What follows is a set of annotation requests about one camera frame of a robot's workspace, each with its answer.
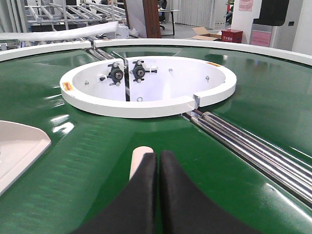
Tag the cardboard box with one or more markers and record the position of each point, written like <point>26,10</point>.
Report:
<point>203,34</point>

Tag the white foam tube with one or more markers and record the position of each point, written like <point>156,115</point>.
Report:
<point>64,34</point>

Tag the steel conveyor rollers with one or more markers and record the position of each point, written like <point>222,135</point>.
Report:
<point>269,160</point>
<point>102,55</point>

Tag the steel conveyor rollers far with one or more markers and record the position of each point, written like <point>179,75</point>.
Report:
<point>102,55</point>

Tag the metal roller rack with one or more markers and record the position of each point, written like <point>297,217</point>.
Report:
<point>57,15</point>

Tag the pink dustpan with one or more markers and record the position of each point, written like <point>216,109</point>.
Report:
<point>20,147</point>

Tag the white outer rim left segment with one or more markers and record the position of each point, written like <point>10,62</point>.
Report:
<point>41,49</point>

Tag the black bearing block right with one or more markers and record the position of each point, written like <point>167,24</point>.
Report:
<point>139,71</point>

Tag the black water dispenser machine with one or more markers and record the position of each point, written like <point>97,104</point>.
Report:
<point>267,28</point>

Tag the white outer conveyor rim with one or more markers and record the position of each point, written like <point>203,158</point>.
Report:
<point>272,52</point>

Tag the steel conveyor rollers right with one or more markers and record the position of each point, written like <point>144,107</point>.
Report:
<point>269,160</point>

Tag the black bearing block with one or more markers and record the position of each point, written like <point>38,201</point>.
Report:
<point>139,71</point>
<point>116,74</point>

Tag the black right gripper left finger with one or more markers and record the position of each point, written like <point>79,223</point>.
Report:
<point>133,210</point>

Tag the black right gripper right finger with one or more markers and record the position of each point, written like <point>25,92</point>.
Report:
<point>186,209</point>

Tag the pink hand broom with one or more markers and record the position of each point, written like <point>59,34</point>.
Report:
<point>137,156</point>

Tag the red box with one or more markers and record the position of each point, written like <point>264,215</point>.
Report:
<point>230,35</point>

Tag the black bearing block left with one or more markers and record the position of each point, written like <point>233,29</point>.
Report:
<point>116,74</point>

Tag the brown wooden pillar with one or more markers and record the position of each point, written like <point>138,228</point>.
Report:
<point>151,19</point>

